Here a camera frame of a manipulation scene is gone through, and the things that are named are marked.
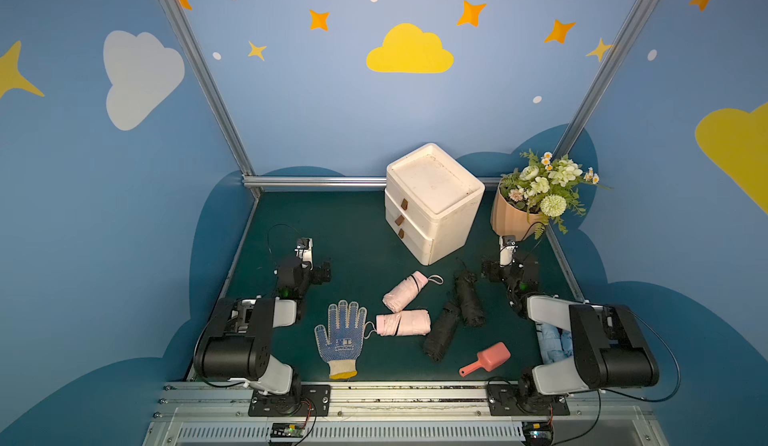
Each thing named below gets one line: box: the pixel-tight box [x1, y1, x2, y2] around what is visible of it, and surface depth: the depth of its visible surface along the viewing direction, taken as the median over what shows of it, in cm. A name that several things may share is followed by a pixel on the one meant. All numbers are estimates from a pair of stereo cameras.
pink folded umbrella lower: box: [375, 309, 431, 337], surface depth 86 cm
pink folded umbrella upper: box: [382, 271, 444, 312], surface depth 93 cm
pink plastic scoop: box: [459, 342, 511, 377], surface depth 82 cm
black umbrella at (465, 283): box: [454, 270, 486, 328], surface depth 92 cm
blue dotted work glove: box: [314, 300, 367, 380], surface depth 86 cm
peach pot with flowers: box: [491, 150, 606, 241], surface depth 88 cm
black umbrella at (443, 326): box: [423, 303, 461, 362], surface depth 86 cm
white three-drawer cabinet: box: [384, 143, 486, 266], surface depth 93 cm
